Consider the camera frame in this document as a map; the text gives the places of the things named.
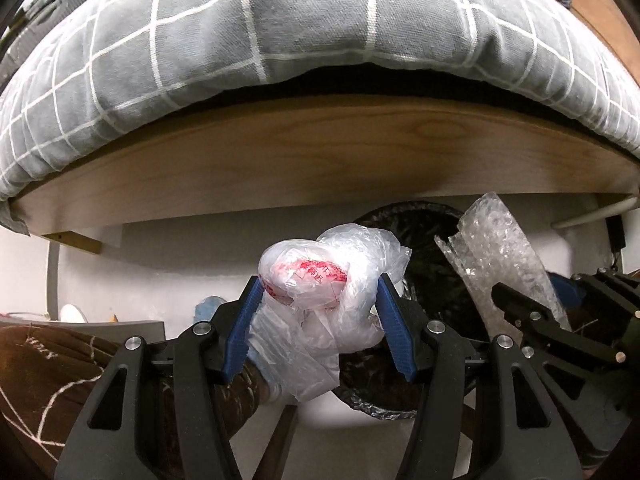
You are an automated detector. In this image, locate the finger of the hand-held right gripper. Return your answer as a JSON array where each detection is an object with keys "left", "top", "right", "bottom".
[
  {"left": 550, "top": 267, "right": 640, "bottom": 323},
  {"left": 491, "top": 282, "right": 628, "bottom": 366}
]

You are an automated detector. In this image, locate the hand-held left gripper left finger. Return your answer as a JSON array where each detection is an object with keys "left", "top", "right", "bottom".
[{"left": 54, "top": 275, "right": 266, "bottom": 480}]

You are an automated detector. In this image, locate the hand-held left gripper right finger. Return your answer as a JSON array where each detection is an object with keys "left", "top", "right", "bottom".
[{"left": 377, "top": 272, "right": 584, "bottom": 480}]

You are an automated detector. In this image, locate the trash bin with black bag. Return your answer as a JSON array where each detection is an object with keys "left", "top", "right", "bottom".
[{"left": 335, "top": 202, "right": 493, "bottom": 421}]

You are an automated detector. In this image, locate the clear bubble wrap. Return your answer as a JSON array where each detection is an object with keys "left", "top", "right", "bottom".
[{"left": 434, "top": 191, "right": 573, "bottom": 348}]

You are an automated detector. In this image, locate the clear plastic bag red print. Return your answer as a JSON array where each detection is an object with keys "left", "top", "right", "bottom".
[{"left": 247, "top": 222, "right": 412, "bottom": 403}]

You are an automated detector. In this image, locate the blue fluffy slipper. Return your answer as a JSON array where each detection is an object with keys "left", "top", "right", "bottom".
[{"left": 194, "top": 296, "right": 228, "bottom": 323}]

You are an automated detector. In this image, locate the white metal bed leg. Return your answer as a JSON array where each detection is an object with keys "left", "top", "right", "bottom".
[
  {"left": 46, "top": 242, "right": 62, "bottom": 321},
  {"left": 551, "top": 195, "right": 628, "bottom": 231}
]

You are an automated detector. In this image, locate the dark wooden bar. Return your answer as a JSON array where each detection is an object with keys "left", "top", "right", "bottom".
[{"left": 255, "top": 405, "right": 299, "bottom": 480}]

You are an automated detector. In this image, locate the brown patterned cushion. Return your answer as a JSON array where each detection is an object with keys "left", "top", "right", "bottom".
[{"left": 0, "top": 324, "right": 282, "bottom": 480}]

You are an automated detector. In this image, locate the wooden headboard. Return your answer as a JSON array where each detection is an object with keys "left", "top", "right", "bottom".
[{"left": 570, "top": 0, "right": 640, "bottom": 91}]

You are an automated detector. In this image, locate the grey checked bed sheet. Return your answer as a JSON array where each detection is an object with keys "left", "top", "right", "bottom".
[{"left": 0, "top": 0, "right": 640, "bottom": 233}]

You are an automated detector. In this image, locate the grey plastic storage crate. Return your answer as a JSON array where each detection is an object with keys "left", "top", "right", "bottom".
[{"left": 0, "top": 0, "right": 96, "bottom": 76}]

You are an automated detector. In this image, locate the wooden bed frame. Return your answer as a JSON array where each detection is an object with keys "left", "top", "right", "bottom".
[{"left": 10, "top": 92, "right": 633, "bottom": 238}]

